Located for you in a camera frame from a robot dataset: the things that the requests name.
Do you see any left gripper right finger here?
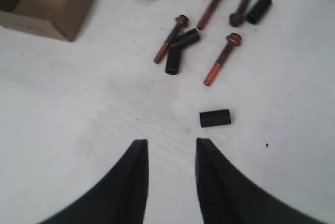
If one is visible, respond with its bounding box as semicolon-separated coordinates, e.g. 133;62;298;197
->
195;137;335;224

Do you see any brown cardboard box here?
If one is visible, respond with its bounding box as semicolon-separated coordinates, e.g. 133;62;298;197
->
0;0;111;43

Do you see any copper flange bolt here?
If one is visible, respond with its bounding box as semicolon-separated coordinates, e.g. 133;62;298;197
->
203;32;243;87
196;0;231;30
153;14;189;64
229;0;258;28

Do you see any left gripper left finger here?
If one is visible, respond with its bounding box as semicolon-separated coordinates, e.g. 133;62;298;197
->
39;138;149;224

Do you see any black cylindrical sleeve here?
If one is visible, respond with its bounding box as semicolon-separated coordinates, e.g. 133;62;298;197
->
199;108;235;129
172;28;201;50
245;0;273;25
164;42;187;75

